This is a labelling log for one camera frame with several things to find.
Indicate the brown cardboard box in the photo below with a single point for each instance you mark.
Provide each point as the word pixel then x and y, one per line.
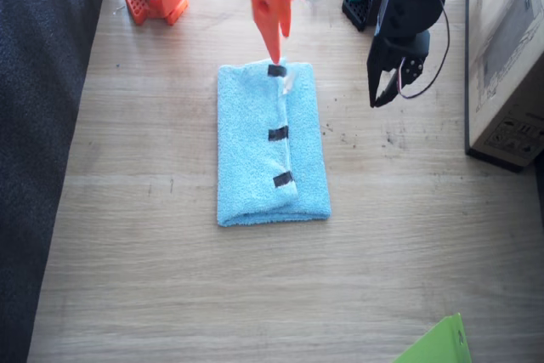
pixel 510 61

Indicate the green plastic folder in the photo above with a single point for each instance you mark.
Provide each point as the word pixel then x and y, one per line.
pixel 442 342

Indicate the dark grey felt panel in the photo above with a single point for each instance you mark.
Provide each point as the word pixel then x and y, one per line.
pixel 30 125

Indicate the light blue towel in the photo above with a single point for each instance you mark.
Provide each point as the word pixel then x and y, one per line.
pixel 251 146

